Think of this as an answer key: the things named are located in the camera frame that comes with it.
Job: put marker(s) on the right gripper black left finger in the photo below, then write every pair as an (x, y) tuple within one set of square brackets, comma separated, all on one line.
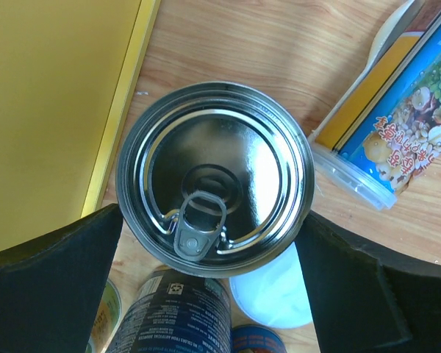
[(51, 286)]

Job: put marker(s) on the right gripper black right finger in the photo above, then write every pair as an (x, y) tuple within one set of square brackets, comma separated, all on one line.
[(365, 297)]

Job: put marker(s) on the blue Progresso soup can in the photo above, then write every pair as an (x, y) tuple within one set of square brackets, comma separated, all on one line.
[(176, 312), (215, 179)]

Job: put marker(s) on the yellow-green can clear lid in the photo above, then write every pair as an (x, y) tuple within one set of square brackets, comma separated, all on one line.
[(107, 318)]

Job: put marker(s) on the white-lid can near soup cans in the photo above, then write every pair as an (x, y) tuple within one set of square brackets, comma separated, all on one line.
[(274, 295)]

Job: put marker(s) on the purple-label can with spoon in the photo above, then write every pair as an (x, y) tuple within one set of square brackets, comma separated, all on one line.
[(256, 339)]

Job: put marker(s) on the lying blue porridge can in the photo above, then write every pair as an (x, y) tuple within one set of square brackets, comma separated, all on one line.
[(386, 130)]

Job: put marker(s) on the yellow wooden cabinet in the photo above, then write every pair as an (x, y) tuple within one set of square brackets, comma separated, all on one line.
[(68, 71)]

